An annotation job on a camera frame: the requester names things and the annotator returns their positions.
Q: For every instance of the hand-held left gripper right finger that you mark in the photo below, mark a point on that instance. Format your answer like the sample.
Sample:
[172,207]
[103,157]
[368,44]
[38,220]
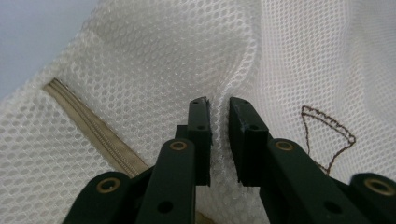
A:
[258,155]

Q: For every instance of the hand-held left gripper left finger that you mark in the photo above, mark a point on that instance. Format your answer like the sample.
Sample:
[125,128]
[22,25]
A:
[190,149]

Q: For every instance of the white mesh laundry bag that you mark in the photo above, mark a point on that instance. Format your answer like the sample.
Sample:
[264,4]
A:
[140,62]

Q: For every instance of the light blue table mat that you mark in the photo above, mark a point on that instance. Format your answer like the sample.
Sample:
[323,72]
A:
[28,34]

